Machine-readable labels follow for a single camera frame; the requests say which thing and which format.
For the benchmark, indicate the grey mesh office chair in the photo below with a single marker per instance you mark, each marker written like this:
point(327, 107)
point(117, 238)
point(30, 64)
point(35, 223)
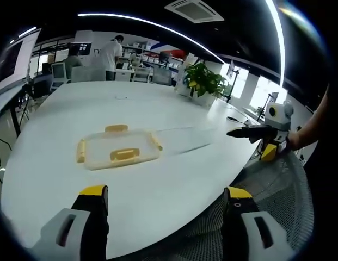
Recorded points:
point(272, 185)

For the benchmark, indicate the green potted plant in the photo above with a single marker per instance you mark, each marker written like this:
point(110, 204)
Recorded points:
point(205, 79)

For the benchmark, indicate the white office chair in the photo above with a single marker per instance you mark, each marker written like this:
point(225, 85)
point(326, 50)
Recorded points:
point(58, 74)

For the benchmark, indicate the black monitor stand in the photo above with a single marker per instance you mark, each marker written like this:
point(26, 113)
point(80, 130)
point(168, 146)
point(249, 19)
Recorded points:
point(234, 77)

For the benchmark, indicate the black side desk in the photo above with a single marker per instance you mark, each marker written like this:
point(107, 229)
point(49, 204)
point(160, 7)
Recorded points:
point(5, 100)

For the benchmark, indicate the long ceiling light strip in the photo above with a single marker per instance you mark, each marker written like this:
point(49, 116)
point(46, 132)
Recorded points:
point(147, 23)
point(277, 40)

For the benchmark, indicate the white plant pot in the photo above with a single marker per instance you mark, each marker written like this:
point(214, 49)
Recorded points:
point(196, 98)

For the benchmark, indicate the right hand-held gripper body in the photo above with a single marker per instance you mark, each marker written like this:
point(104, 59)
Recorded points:
point(279, 115)

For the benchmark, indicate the clear container lid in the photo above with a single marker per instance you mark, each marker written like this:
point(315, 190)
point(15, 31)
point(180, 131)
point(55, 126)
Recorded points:
point(119, 148)

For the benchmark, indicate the computer monitor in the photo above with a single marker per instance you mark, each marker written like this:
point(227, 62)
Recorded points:
point(84, 49)

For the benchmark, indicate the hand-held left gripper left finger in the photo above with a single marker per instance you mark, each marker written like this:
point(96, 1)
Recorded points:
point(62, 233)

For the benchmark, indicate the ceiling air vent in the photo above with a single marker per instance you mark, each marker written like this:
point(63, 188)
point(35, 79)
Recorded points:
point(196, 9)

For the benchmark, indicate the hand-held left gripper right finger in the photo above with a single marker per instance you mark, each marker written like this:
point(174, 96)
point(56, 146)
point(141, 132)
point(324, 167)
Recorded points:
point(239, 239)

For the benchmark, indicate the large dark wall screen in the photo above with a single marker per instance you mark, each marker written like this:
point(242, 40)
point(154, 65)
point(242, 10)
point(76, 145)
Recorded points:
point(11, 58)

